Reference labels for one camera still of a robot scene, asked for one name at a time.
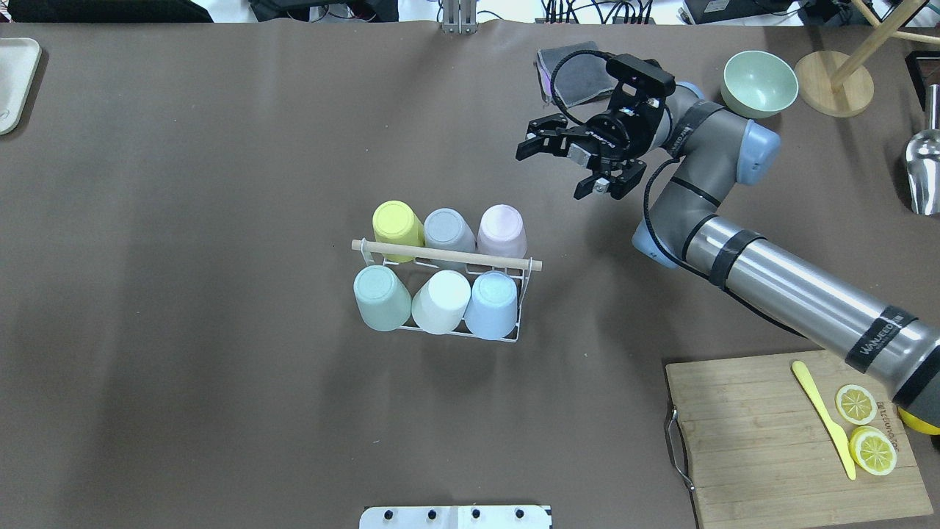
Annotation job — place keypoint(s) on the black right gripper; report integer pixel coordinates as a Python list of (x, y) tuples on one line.
[(623, 133)]

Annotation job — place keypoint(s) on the pink plastic cup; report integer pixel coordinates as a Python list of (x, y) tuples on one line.
[(502, 232)]

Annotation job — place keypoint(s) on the green plastic cup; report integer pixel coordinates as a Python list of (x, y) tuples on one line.
[(383, 300)]

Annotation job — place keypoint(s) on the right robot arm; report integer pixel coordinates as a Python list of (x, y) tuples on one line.
[(716, 150)]

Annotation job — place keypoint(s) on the grey plastic cup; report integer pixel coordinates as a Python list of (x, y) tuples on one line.
[(445, 229)]

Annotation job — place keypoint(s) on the blue plastic cup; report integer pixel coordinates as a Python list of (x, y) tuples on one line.
[(492, 310)]

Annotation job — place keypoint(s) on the yellow plastic cup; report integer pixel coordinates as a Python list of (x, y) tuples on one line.
[(394, 222)]

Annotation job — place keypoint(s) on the cream plastic cup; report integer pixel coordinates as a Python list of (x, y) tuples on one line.
[(439, 306)]

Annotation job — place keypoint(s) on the purple cleaning cloth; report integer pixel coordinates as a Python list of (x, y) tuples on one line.
[(545, 83)]

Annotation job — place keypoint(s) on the grey cleaning cloth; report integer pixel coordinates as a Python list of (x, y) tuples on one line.
[(582, 78)]

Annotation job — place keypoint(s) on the green plastic bowl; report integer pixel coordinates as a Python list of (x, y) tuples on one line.
[(756, 84)]

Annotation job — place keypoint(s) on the wooden stand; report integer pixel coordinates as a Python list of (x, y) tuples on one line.
[(838, 85)]

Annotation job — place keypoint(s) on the shiny metal scoop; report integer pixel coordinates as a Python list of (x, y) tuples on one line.
[(921, 159)]

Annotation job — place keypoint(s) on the bamboo cutting board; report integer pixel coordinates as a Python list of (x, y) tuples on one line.
[(758, 455)]

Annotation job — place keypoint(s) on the yellow plastic knife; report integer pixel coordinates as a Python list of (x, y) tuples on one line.
[(836, 432)]

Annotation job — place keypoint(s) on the upper lemon half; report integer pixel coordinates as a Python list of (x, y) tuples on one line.
[(872, 450)]

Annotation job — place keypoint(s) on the whole yellow lemon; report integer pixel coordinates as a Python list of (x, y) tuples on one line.
[(917, 424)]

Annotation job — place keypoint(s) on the white plastic tray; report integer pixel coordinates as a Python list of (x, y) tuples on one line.
[(19, 62)]

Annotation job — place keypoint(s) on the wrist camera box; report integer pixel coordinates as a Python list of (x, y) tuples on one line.
[(645, 76)]

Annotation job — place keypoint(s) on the white wire cup holder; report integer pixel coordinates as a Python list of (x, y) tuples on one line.
[(475, 264)]

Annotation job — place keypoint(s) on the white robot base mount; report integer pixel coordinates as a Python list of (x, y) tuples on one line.
[(457, 516)]

